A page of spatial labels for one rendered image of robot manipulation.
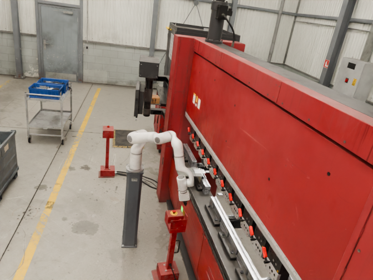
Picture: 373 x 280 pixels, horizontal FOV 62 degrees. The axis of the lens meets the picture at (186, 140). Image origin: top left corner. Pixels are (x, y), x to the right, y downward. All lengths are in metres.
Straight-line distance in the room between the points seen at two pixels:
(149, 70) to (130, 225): 1.86
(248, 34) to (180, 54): 7.02
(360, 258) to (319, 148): 0.62
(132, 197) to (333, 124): 2.39
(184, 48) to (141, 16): 6.34
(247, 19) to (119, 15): 3.94
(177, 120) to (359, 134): 2.87
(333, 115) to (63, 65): 9.46
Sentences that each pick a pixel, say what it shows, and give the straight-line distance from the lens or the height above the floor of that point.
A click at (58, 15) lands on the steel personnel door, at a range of 10.29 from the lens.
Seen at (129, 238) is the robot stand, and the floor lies 0.14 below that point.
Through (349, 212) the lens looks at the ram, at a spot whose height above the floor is 1.92.
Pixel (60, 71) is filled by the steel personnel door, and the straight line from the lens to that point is 10.52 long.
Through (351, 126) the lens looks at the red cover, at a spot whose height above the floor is 2.26.
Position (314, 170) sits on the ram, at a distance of 1.69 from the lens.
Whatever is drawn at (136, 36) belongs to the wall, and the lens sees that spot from 10.12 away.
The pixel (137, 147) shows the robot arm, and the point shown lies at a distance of 3.19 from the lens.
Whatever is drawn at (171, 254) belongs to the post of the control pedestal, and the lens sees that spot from 3.35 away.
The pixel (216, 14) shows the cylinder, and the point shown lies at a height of 2.59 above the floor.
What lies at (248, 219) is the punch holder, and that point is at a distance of 2.34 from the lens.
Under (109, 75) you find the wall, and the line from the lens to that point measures 10.35.
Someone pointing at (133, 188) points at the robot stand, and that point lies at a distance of 3.37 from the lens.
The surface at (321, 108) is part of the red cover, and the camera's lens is 1.64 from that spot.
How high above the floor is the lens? 2.63
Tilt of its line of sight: 23 degrees down
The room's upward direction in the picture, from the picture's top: 8 degrees clockwise
